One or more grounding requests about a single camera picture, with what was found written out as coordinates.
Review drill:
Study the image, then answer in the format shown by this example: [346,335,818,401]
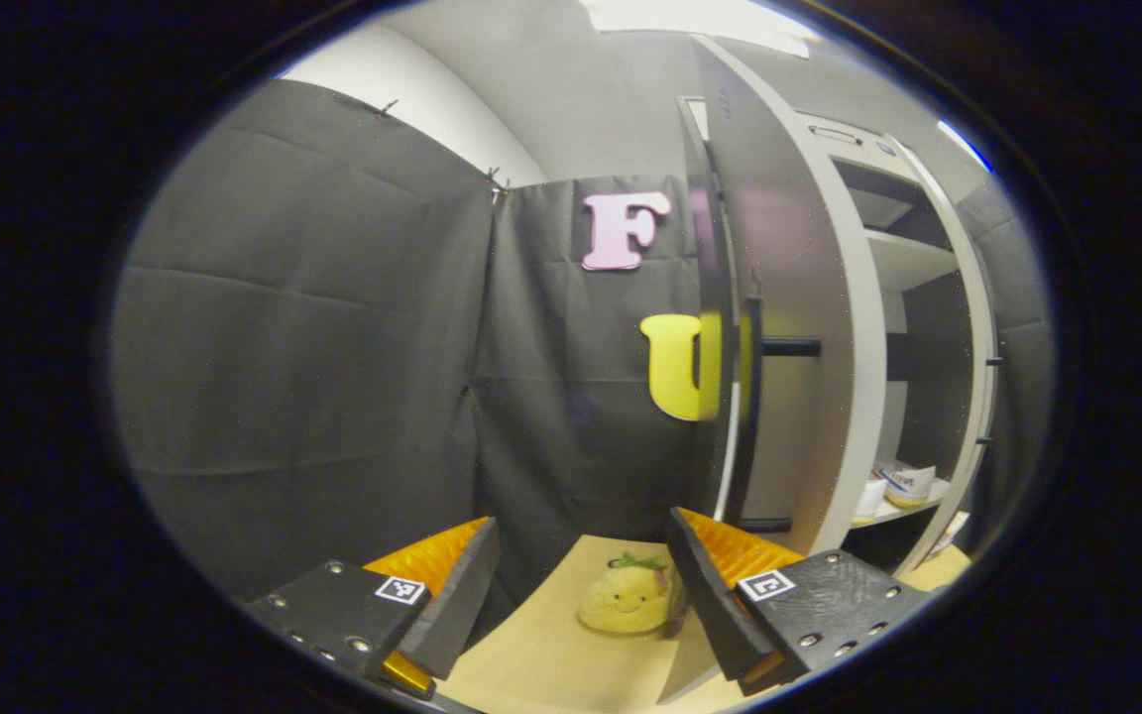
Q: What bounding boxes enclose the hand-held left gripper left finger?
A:
[244,516,501,700]

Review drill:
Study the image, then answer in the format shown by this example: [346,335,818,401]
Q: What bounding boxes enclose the grey shoe cabinet door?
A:
[878,132,1006,578]
[675,35,889,558]

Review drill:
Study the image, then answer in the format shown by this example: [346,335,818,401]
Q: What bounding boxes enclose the yellow plush toy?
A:
[576,552,683,636]

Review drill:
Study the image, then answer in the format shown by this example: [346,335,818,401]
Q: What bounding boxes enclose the large ceiling light panel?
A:
[581,0,820,58]

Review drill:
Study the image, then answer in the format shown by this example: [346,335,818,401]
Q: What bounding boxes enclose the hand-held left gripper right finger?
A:
[667,506,934,695]

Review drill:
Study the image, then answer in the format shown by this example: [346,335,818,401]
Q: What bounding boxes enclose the black backdrop cloth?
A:
[110,79,1053,636]

